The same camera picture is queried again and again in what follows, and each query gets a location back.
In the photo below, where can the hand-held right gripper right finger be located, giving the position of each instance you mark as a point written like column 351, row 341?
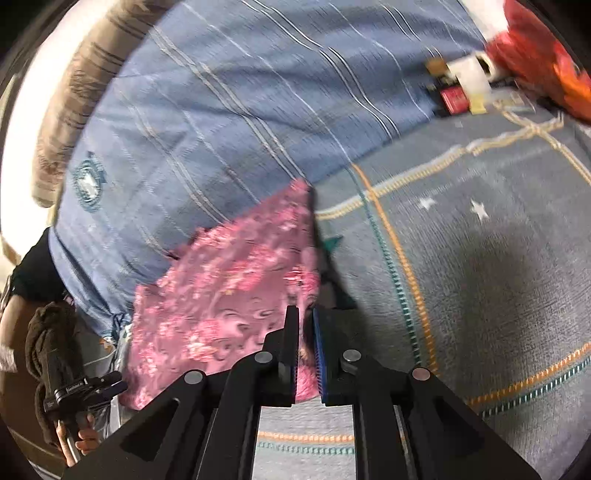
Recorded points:
column 319, row 360

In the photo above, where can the small dark red box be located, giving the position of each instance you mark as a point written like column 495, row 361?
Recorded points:
column 452, row 99

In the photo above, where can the grey bed sheet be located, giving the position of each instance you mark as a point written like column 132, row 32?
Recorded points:
column 461, row 277

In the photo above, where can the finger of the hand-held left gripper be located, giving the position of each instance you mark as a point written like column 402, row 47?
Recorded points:
column 113, row 386

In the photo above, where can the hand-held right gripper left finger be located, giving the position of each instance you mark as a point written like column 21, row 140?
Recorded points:
column 288, row 360

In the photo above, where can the red plastic bag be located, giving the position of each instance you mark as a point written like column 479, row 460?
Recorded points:
column 540, row 50

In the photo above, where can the pink floral shirt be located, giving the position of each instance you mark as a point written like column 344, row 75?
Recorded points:
column 221, row 286

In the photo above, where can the striped beige pillow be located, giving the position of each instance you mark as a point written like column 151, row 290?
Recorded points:
column 78, row 92

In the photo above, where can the black cloth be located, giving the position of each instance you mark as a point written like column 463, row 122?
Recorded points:
column 39, row 267

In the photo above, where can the blue plaid quilt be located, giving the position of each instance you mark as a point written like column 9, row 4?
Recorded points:
column 231, row 92

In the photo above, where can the dark brown fleece cloth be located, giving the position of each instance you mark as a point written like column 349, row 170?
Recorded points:
column 48, row 341

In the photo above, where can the small white object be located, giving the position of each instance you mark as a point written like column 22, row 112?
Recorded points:
column 471, row 76

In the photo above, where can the person's left hand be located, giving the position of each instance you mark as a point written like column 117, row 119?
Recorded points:
column 87, row 436

